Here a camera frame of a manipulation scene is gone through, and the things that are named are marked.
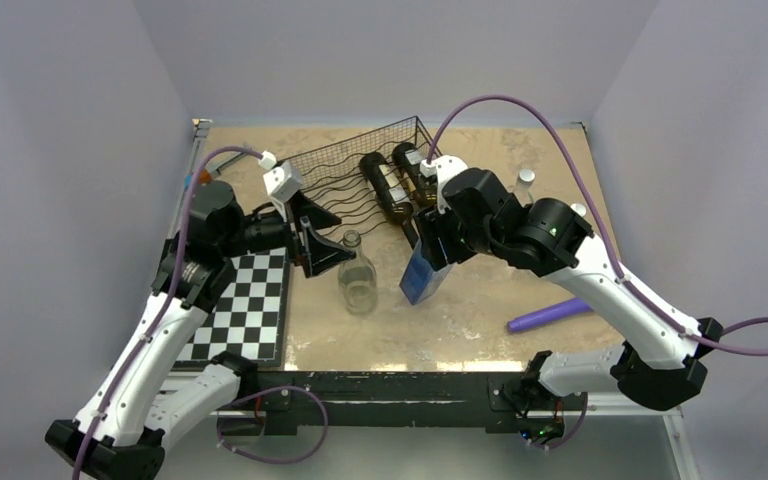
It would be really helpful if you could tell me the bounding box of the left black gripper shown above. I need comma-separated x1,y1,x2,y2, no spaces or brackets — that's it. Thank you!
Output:
218,188,354,275

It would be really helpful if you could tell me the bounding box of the olive wine bottle brown label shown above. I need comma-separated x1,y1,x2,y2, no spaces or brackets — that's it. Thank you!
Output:
392,142,437,207

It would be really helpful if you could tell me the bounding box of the dark wine bottle Negroamaro label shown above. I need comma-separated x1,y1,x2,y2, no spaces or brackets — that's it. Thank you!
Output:
358,152,419,248

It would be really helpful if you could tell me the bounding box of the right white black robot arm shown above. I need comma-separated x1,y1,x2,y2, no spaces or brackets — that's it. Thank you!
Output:
416,157,723,411

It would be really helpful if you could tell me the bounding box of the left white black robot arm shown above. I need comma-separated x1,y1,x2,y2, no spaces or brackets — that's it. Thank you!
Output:
45,181,352,479

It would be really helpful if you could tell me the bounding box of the clear bottle silver cap left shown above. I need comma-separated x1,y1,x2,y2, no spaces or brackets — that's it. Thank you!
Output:
512,168,536,206

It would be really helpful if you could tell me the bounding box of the clear bottle silver cap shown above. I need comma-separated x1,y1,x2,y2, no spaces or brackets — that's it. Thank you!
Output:
570,203,587,217
512,168,536,206

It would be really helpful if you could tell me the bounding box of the clear empty glass bottle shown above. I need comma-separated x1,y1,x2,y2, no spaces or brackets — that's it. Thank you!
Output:
338,230,378,316

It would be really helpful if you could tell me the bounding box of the clear bottle silver cap right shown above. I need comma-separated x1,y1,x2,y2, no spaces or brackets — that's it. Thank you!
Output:
570,203,587,217

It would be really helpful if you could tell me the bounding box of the black white chessboard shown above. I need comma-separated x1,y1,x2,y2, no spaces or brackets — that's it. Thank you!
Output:
172,248,291,372

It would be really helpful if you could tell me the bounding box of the purple plastic microphone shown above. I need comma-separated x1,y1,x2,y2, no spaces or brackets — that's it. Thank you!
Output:
506,298,592,334

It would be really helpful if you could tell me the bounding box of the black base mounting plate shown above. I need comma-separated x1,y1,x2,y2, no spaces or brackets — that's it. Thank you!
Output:
218,371,585,435

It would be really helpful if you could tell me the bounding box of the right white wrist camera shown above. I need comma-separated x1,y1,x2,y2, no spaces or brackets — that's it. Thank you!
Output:
419,155,468,214

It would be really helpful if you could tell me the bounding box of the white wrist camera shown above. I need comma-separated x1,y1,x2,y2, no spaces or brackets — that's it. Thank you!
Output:
419,155,468,214
258,150,304,220

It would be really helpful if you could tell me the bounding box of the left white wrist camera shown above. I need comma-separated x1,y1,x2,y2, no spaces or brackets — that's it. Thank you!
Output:
258,150,304,220

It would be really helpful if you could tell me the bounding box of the black wire wine rack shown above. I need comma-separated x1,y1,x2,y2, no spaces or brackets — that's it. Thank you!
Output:
287,116,433,240

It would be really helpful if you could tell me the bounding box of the orange blue handled tool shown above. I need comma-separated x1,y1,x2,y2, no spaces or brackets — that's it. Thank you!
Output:
184,169,214,189

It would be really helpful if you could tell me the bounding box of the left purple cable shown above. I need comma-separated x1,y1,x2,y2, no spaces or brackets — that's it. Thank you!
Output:
71,146,329,480

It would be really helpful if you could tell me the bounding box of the purple cable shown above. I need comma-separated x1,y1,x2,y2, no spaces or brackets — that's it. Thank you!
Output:
71,146,329,480
425,93,768,453

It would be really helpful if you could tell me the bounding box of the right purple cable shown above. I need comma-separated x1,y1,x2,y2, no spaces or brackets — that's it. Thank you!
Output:
425,93,768,453

